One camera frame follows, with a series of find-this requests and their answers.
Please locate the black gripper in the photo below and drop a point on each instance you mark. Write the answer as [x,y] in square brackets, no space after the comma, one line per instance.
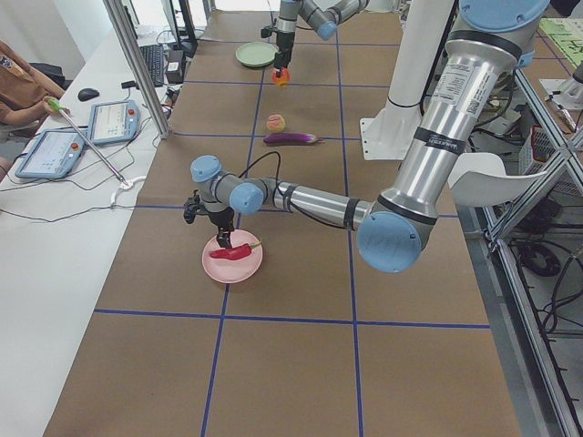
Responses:
[285,42]
[221,218]

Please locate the red pomegranate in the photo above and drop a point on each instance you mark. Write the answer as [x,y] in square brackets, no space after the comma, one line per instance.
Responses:
[280,76]

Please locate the red chili pepper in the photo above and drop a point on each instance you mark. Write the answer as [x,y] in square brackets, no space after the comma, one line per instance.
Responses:
[235,253]

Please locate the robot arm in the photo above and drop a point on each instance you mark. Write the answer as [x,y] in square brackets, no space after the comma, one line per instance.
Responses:
[323,22]
[451,55]

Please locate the light green plate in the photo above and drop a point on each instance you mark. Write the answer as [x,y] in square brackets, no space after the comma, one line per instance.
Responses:
[256,54]

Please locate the pink plate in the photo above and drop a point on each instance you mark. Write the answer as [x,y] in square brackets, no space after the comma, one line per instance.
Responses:
[228,270]

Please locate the peach fruit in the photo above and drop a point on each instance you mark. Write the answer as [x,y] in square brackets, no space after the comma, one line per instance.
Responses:
[275,123]

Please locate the purple eggplant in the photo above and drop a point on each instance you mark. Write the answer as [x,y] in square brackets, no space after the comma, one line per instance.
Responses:
[291,139]

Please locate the black power adapter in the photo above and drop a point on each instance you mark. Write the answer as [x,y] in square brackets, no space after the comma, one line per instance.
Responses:
[175,66]

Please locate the black keyboard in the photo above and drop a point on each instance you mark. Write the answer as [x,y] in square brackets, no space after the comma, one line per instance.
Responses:
[154,59]

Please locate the blue teach pendant far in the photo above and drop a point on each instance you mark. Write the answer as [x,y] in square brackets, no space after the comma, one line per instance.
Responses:
[113,122]

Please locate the blue teach pendant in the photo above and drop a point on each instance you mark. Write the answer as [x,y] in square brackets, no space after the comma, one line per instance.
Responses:
[53,155]
[113,122]

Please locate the white side desk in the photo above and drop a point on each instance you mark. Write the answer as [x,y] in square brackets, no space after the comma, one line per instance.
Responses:
[58,241]

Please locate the blue teach pendant near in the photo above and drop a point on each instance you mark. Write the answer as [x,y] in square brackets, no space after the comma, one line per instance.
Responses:
[53,155]

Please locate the black computer mouse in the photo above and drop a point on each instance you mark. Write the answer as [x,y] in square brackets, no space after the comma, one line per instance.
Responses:
[87,93]

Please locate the white plastic chair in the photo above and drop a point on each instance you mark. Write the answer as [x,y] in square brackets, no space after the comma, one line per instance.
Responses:
[480,180]

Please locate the person in brown shirt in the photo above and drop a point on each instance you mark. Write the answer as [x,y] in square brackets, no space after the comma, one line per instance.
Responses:
[25,91]

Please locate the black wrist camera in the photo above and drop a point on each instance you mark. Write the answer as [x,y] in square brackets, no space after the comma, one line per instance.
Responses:
[191,207]
[268,31]

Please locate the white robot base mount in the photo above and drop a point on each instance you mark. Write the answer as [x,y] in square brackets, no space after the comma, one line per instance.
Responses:
[389,134]

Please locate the aluminium frame post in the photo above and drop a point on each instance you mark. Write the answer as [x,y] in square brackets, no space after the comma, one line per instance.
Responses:
[129,45]

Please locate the metal rod green handle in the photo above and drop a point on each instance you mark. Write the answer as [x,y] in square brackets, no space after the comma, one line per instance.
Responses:
[54,104]

